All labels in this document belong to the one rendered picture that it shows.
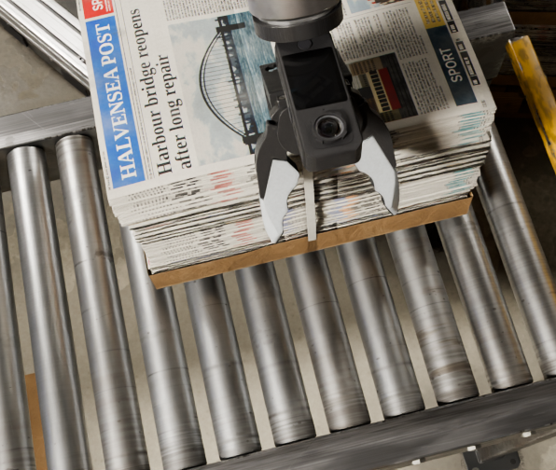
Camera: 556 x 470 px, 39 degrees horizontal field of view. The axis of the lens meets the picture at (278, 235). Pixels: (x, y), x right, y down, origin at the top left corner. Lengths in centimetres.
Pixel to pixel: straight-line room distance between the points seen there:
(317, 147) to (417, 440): 45
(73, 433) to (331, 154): 52
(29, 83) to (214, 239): 133
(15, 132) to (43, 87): 101
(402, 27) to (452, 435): 45
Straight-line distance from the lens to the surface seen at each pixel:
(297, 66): 62
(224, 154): 74
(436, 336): 95
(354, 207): 87
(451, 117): 76
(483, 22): 114
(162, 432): 94
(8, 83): 215
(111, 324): 98
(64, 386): 98
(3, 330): 102
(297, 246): 91
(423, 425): 93
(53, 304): 100
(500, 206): 102
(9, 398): 100
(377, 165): 70
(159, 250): 86
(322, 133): 58
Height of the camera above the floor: 172
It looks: 70 degrees down
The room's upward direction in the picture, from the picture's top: 7 degrees counter-clockwise
